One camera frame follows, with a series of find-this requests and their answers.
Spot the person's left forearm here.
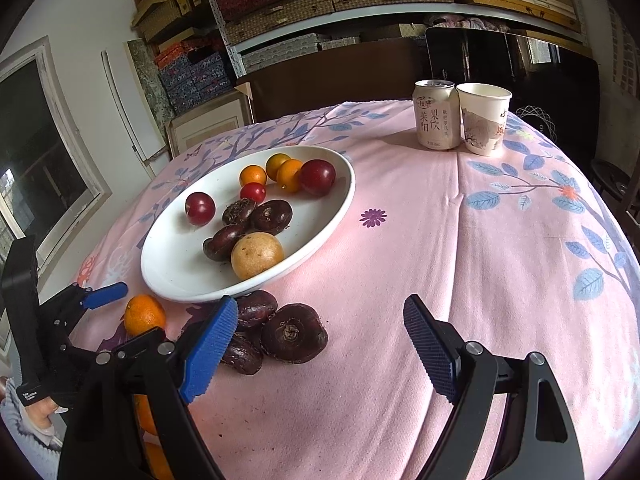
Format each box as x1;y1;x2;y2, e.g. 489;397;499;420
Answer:
0;377;63;468

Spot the white plate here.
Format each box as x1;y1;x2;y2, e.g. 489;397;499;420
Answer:
140;146;357;304

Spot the stack of tan flat boxes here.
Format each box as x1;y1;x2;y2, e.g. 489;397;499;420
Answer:
131;0;211;46

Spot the white framed window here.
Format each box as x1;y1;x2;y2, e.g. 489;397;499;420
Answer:
0;37;112;286

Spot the dark wooden chair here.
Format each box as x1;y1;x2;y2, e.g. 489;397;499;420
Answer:
590;157;640;231

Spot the marbled stone slab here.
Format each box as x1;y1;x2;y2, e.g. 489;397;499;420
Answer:
126;40;176;118

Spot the pink folded cloth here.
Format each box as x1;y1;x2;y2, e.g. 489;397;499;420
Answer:
425;15;506;31

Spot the metal shelving unit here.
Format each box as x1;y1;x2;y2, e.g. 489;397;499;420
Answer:
195;0;591;76

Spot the pale picture frame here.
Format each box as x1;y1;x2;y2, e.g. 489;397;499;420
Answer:
165;91;253;158

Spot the brown wooden board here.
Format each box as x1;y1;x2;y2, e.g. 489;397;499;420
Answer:
235;39;431;123

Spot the dark water chestnut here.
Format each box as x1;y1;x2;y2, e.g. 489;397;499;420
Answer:
250;199;294;236
220;335;264;375
235;290;279;331
260;303;329;364
202;224;248;262
222;198;257;227

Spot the white drink can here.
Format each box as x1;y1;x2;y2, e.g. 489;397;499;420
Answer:
413;79;462;151

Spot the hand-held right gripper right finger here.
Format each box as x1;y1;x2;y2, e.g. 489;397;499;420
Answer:
403;294;583;480

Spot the stack of grey patterned boxes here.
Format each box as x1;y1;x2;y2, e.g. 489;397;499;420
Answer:
242;32;361;73

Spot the stack of woven storage boxes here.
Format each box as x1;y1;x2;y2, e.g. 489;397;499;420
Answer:
202;0;586;43

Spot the orange kumquat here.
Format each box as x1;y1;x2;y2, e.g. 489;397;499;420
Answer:
276;159;305;194
239;165;268;188

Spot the white leaning board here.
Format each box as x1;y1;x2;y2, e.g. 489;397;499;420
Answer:
100;49;168;163

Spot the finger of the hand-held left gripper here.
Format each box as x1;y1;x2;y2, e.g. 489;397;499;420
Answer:
57;326;168;361
37;281;129;331

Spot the small yellow round fruit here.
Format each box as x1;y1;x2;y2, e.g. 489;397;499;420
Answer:
265;153;293;182

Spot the large red plum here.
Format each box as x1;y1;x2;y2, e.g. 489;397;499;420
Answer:
299;159;337;197

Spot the person's left hand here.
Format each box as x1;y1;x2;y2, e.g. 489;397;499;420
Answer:
17;397;71;433

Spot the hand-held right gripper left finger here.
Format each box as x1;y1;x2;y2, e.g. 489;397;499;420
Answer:
57;295;239;480

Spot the large yellow round fruit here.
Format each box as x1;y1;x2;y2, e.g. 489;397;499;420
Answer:
230;231;285;282

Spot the black glossy cabinet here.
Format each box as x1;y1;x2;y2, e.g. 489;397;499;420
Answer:
424;26;601;161

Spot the small red plum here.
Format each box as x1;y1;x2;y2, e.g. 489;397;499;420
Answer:
185;192;216;226

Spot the stack of blue patterned boxes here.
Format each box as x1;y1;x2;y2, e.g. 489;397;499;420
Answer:
154;42;238;116

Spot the white paper cup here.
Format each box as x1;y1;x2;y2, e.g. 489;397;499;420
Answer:
456;83;513;157

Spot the pink printed tablecloth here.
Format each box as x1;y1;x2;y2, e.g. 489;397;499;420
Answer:
65;100;636;480

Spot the orange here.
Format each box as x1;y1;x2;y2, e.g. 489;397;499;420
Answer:
124;294;167;336

